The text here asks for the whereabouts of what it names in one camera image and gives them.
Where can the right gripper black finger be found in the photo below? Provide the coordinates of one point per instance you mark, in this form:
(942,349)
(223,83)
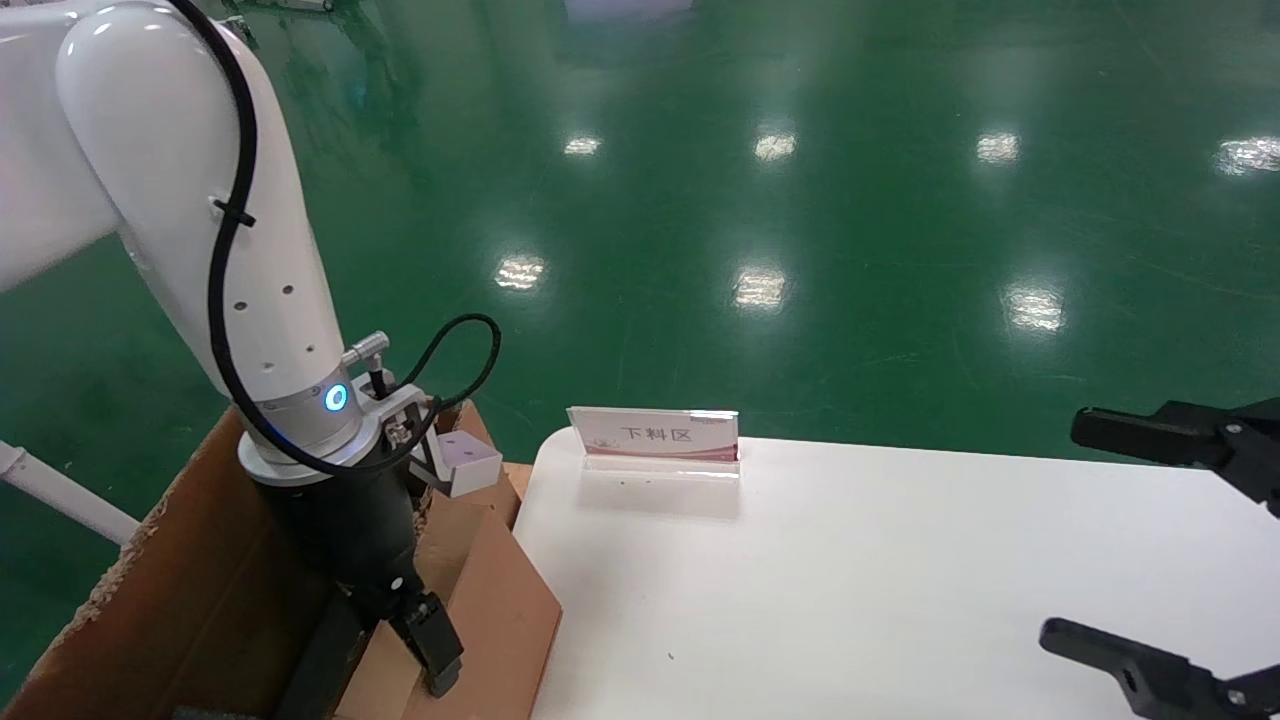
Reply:
(1170,435)
(1140,670)

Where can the white pipe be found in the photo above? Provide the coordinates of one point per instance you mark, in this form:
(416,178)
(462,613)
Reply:
(60,490)

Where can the small light cardboard box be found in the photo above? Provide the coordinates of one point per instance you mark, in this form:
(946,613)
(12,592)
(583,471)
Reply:
(500,620)

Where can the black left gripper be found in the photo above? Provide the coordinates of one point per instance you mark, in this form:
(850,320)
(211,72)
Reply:
(340,520)

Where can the white pink acrylic sign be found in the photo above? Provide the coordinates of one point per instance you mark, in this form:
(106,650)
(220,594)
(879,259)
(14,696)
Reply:
(655,435)

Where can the grey metal base bar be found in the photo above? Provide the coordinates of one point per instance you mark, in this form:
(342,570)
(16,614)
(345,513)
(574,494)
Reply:
(290,4)

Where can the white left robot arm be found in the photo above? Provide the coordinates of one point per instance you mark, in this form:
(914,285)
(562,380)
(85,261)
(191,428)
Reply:
(150,150)

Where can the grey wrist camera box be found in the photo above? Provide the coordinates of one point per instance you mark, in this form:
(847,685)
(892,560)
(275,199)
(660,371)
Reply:
(468,465)

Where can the large brown cardboard box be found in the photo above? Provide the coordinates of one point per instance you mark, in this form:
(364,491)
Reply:
(180,600)

